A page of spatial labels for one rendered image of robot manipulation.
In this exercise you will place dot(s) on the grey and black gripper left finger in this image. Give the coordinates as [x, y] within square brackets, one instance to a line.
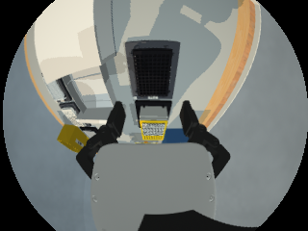
[106, 134]

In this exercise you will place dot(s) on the grey flat mat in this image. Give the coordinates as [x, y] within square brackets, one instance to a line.
[205, 29]

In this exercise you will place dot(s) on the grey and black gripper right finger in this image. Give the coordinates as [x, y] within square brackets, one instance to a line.
[198, 133]

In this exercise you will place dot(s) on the blue bin with label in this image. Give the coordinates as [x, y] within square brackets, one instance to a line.
[175, 136]

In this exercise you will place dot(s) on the yellow open-top bin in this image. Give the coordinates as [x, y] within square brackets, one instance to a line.
[72, 137]

